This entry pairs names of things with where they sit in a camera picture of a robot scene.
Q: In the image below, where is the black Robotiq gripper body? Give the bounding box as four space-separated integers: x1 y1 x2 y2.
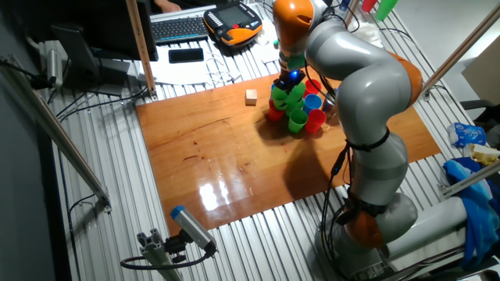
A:
280 68 306 90

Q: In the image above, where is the green plastic cup stack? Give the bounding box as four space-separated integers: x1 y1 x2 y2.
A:
375 0 399 22

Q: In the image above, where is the operator bare hand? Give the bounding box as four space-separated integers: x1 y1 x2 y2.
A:
155 0 183 13

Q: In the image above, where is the white paper sheet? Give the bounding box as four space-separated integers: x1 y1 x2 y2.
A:
149 45 235 86
249 23 288 63

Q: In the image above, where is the orange black teach pendant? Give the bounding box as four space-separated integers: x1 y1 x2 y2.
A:
202 1 264 47

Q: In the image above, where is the white tissue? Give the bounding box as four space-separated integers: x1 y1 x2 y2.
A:
349 19 386 48

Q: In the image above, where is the clear bottle blue cap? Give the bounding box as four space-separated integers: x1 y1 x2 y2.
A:
337 0 352 19

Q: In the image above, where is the wooden work board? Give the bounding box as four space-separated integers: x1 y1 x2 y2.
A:
135 64 442 237

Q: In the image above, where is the black smartphone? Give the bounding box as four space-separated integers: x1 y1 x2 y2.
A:
168 47 205 64

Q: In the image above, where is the black computer keyboard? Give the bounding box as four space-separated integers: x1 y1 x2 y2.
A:
149 4 217 44

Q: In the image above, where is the blue plastic bag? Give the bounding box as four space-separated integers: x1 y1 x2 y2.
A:
447 122 488 148

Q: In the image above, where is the dark computer monitor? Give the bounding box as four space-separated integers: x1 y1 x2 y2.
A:
10 0 159 62

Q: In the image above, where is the white tube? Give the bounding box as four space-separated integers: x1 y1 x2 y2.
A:
384 196 469 258

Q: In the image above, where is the aluminium profile bar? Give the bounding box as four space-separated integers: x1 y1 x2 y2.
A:
439 159 500 198

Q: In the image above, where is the yellow snack bag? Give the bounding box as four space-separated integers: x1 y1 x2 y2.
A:
464 143 500 165

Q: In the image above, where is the grey monitor stand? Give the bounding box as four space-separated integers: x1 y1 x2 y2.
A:
50 23 132 98

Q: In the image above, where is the blue cloth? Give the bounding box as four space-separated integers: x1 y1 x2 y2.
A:
443 157 500 271

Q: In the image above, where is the white charger cable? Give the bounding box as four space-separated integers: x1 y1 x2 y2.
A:
202 50 244 87

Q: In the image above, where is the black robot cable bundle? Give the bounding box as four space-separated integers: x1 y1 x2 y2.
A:
302 7 395 280

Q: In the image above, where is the wooden frame post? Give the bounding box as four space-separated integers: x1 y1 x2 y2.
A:
124 0 158 101

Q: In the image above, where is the silver camera blue cap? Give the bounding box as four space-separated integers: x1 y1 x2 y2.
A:
170 205 218 254

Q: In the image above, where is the aluminium frame beam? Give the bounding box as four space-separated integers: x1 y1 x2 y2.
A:
0 54 113 214
421 3 500 98

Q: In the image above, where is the black power cable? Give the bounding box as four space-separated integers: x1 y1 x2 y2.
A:
54 85 149 122

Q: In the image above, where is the aluminium camera mount profile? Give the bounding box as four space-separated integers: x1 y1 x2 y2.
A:
136 228 184 281

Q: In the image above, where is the black camera cable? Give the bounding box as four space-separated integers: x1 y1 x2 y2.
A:
120 249 218 271

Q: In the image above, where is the silver cylindrical camera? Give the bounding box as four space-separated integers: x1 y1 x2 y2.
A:
45 48 64 89

